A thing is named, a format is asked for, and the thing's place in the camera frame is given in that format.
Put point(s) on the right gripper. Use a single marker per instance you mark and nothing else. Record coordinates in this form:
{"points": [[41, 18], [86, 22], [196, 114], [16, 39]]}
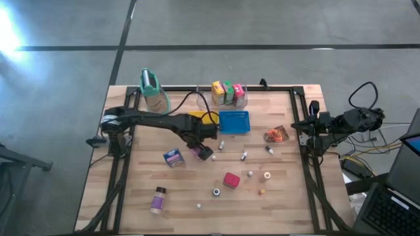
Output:
{"points": [[320, 123]]}

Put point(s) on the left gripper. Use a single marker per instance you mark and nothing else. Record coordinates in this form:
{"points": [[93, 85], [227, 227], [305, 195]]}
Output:
{"points": [[200, 129]]}

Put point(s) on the purple Raisin Bran cereal box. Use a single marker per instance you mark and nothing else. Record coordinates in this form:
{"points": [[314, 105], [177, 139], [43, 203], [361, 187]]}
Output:
{"points": [[197, 153]]}

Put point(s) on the blue Frosted Flakes cereal box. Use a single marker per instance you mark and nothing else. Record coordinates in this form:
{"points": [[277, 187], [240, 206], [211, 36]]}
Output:
{"points": [[174, 158]]}

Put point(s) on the yellow Corn Pops cereal box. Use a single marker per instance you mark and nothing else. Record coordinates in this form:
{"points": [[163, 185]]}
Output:
{"points": [[218, 93]]}

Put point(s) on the green cereal box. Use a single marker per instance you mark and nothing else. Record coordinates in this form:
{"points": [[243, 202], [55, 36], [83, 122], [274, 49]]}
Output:
{"points": [[229, 93]]}

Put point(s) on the purple label spice jar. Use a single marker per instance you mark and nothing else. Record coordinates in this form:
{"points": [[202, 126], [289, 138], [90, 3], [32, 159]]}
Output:
{"points": [[158, 203]]}

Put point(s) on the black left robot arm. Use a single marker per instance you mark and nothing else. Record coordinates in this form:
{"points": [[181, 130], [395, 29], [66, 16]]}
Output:
{"points": [[157, 121]]}

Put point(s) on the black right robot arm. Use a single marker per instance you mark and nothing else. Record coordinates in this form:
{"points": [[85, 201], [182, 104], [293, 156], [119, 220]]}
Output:
{"points": [[354, 119]]}

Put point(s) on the yellow plastic basket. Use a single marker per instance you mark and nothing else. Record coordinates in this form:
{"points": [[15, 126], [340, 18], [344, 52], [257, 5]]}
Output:
{"points": [[206, 118]]}

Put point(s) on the small white bottle right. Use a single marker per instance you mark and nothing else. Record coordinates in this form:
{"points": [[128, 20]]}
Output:
{"points": [[269, 150]]}

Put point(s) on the blue plastic basket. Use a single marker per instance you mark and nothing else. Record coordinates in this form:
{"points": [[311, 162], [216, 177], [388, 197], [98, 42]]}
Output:
{"points": [[234, 123]]}

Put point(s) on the red cube block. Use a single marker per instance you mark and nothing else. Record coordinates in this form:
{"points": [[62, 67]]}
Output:
{"points": [[231, 180]]}

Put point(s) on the clear plastic bin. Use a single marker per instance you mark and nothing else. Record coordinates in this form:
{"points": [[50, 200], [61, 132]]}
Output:
{"points": [[204, 104]]}

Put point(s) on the tall black food colouring bottle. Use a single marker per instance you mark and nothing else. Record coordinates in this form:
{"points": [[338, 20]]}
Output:
{"points": [[216, 191]]}

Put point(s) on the small black clamp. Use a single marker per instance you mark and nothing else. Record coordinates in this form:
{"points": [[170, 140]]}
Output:
{"points": [[263, 83]]}

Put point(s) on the tall yellow food colouring bottle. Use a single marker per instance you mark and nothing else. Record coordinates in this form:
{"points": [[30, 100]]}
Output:
{"points": [[266, 177]]}

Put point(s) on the black power supply box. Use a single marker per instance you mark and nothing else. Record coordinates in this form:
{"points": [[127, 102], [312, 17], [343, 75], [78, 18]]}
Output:
{"points": [[352, 168]]}

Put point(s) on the small orange dropper bottle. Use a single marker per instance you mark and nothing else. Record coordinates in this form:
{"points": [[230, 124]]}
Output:
{"points": [[261, 191]]}

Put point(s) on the grey laptop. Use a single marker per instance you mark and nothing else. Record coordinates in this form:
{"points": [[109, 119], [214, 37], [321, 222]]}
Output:
{"points": [[403, 177]]}

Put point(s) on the black metal stand leg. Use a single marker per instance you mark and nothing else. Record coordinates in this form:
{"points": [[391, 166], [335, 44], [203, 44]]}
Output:
{"points": [[23, 159]]}

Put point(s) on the black aluminium rig frame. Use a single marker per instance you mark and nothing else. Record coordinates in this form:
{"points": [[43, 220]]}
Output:
{"points": [[279, 88]]}

